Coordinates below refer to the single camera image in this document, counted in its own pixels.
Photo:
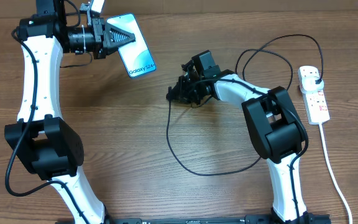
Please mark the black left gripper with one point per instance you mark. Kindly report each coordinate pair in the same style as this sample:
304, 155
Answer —
103, 32

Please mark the white charger plug adapter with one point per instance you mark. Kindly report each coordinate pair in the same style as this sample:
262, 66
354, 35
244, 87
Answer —
309, 85

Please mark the blue Samsung Galaxy smartphone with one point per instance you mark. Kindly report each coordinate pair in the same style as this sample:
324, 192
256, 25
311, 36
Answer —
136, 55

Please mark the white power strip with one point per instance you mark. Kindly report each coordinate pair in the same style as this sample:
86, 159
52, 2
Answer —
315, 103

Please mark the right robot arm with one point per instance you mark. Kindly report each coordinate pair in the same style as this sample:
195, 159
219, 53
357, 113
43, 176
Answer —
274, 127

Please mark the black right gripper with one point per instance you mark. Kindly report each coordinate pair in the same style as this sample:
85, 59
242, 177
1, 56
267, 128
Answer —
179, 93

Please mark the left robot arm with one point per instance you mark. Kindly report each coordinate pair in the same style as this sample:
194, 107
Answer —
44, 143

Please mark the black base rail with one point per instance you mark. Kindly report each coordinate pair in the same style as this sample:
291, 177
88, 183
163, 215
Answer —
248, 219

